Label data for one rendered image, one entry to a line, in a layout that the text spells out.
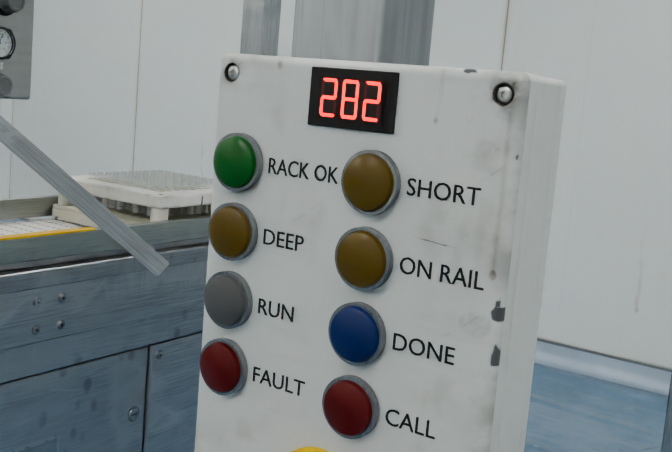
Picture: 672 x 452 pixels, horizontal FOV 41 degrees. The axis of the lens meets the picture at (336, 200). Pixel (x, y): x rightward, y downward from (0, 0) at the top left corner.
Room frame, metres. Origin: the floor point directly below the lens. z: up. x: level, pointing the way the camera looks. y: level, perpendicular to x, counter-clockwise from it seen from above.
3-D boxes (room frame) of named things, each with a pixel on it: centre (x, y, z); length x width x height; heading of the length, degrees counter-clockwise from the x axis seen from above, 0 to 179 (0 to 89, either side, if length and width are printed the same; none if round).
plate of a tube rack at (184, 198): (1.51, 0.30, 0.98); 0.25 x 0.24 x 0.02; 57
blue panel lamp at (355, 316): (0.41, -0.01, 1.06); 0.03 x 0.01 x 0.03; 57
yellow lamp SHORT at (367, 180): (0.41, -0.01, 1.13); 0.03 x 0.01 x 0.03; 57
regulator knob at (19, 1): (1.04, 0.39, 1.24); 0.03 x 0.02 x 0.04; 147
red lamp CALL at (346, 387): (0.41, -0.01, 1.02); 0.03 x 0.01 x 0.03; 57
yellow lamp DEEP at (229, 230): (0.46, 0.05, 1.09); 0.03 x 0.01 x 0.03; 57
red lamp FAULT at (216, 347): (0.46, 0.05, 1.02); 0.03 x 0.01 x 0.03; 57
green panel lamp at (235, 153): (0.46, 0.05, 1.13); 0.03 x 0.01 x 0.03; 57
